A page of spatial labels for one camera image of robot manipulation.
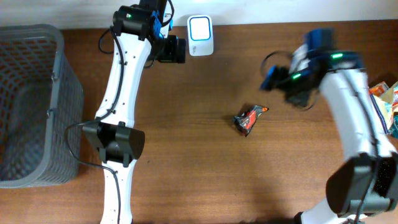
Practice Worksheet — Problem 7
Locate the grey plastic mesh basket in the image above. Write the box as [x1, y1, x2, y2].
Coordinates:
[1, 24, 84, 189]

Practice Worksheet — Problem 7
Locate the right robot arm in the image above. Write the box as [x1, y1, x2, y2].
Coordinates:
[261, 29, 397, 224]

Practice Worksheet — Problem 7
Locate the yellow snack bag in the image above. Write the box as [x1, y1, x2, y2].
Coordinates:
[371, 82, 397, 134]

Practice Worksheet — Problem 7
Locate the white barcode scanner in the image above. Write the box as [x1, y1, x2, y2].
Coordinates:
[187, 15, 214, 57]

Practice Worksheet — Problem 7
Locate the silver dark snack packet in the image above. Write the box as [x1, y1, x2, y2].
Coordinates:
[233, 105, 269, 137]

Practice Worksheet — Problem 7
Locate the blue mouthwash bottle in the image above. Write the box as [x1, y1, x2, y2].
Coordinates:
[391, 115, 398, 139]

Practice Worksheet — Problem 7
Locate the orange tissue pack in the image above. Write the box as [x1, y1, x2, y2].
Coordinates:
[369, 82, 389, 97]

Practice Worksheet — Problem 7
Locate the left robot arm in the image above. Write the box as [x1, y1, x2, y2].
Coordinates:
[81, 1, 187, 223]

